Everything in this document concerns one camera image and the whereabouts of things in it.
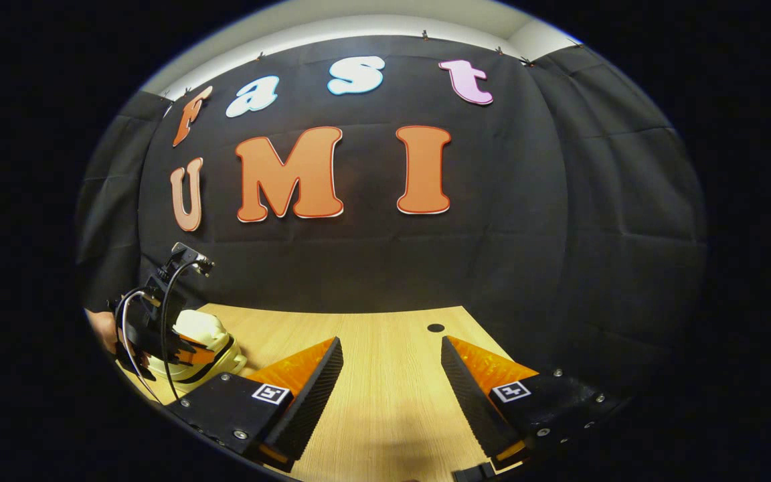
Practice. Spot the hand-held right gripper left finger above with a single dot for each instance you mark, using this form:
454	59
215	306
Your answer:
308	402

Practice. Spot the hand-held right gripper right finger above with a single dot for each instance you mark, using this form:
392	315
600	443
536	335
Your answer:
469	402

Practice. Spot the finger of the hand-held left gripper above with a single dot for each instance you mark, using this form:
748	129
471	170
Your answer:
195	353

